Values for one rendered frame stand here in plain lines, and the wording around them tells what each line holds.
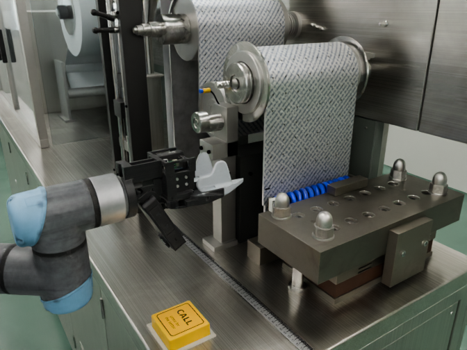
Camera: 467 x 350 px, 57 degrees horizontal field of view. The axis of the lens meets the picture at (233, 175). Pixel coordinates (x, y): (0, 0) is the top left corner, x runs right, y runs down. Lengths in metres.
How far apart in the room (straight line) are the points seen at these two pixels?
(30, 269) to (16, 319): 1.69
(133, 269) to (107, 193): 0.28
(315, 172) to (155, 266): 0.38
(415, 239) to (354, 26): 0.49
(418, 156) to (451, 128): 2.93
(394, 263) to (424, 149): 3.02
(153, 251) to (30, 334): 1.39
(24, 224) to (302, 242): 0.41
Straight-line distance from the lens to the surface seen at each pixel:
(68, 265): 0.66
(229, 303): 0.78
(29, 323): 2.32
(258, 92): 0.77
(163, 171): 0.67
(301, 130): 0.85
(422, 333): 0.95
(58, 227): 0.63
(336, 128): 0.91
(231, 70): 0.81
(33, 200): 0.63
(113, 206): 0.64
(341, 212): 0.82
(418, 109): 0.96
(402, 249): 0.82
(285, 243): 0.74
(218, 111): 0.84
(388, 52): 1.00
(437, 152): 3.76
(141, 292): 0.82
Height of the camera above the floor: 1.38
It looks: 22 degrees down
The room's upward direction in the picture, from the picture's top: straight up
